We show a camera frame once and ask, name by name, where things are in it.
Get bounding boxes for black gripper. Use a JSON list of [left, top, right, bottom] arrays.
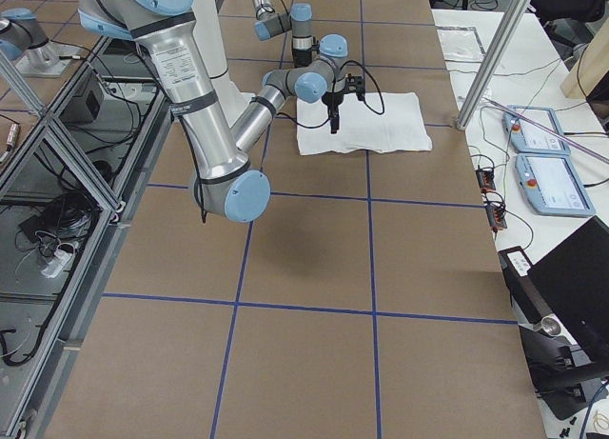
[[322, 90, 344, 134]]

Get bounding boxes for white long-sleeve printed shirt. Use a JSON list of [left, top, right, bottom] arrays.
[[297, 92, 433, 155]]

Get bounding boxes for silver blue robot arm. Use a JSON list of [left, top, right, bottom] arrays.
[[251, 0, 319, 68], [78, 0, 348, 222]]

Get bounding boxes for clear plastic sheet black border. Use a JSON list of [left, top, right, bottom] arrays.
[[437, 26, 485, 63]]

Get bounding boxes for orange black connector module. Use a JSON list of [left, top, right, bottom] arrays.
[[475, 168, 497, 192]]

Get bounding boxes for upper blue teach pendant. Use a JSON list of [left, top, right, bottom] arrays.
[[503, 105, 571, 156]]

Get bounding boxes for blue teach pendant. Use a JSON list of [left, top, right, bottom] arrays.
[[515, 153, 596, 217], [503, 105, 571, 156]]

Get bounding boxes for metal rod stand green tip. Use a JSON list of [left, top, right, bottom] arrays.
[[482, 97, 609, 165]]

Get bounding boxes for lower blue teach pendant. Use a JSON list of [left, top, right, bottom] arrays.
[[515, 153, 596, 217]]

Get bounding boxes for grey electrical box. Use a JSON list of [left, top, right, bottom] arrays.
[[60, 74, 104, 123]]

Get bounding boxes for black laptop computer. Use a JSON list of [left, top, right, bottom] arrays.
[[499, 217, 608, 420]]

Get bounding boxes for white power strip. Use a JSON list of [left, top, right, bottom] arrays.
[[41, 246, 75, 278]]

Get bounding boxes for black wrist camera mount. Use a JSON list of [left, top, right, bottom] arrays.
[[344, 73, 366, 102]]

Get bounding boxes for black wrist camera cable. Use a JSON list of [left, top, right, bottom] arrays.
[[275, 59, 385, 130]]

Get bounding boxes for white camera mast base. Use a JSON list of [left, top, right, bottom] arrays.
[[192, 0, 252, 127]]

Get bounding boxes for aluminium frame post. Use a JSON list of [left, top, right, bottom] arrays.
[[456, 0, 531, 130]]

